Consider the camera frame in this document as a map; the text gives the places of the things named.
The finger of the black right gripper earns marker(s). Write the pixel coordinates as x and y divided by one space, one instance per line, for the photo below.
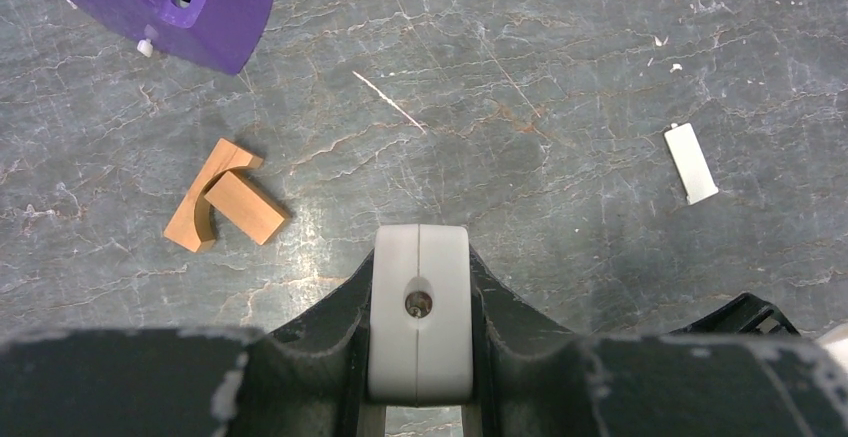
745 314

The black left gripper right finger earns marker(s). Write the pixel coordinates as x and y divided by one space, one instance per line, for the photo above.
535 377

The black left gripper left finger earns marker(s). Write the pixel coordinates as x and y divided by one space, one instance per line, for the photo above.
306 378

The white remote control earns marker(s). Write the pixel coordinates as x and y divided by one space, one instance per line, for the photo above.
420 347

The white battery cover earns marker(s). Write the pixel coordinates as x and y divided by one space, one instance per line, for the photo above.
690 162

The small wooden block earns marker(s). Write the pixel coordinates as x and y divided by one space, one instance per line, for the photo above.
250 209

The wooden block piece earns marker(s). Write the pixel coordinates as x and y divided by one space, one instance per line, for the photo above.
190 225

